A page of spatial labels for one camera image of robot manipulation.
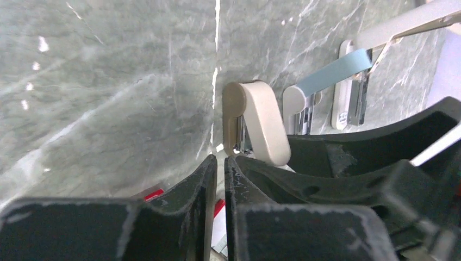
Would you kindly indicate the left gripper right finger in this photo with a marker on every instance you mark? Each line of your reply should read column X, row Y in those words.
column 260, row 229

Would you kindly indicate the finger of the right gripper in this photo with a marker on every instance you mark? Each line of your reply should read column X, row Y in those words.
column 351, row 154
column 412, row 204

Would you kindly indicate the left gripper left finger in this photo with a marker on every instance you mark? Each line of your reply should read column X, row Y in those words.
column 176, row 225

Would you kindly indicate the red staple box sleeve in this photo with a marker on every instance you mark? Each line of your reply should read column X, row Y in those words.
column 152, row 195

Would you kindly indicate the staple box tray with staples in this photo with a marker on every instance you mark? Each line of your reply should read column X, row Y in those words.
column 219, row 230

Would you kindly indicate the blue mini stapler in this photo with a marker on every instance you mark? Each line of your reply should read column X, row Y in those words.
column 298, row 100

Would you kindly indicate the beige stapler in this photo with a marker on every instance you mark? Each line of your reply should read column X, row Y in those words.
column 253, row 107

